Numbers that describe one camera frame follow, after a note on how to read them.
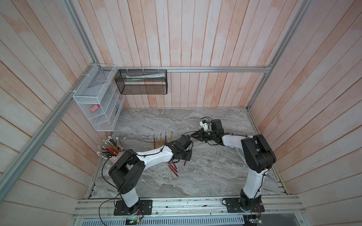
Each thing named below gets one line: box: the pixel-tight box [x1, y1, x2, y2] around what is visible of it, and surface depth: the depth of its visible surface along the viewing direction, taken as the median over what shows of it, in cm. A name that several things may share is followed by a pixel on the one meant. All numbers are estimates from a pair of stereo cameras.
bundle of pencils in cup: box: [96, 136, 123, 159], surface depth 83 cm
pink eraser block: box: [90, 104, 100, 113], surface depth 84 cm
